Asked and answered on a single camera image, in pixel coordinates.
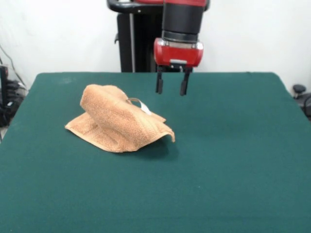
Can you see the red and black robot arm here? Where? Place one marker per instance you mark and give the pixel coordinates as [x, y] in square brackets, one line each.
[182, 17]

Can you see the red robot base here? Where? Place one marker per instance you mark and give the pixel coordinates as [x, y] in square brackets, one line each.
[149, 1]

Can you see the tan terry towel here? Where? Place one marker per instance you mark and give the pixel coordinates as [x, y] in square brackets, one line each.
[116, 121]

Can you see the black chair base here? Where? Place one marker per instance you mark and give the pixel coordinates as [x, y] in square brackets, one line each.
[299, 88]

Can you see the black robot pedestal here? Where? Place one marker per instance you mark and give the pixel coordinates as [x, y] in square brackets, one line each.
[136, 36]

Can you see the dark green table cloth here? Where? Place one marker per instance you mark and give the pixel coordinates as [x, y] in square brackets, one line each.
[194, 189]

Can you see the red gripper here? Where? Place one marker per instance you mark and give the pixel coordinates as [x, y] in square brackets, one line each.
[178, 54]

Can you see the black box with red light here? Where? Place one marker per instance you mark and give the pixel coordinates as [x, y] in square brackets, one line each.
[3, 82]

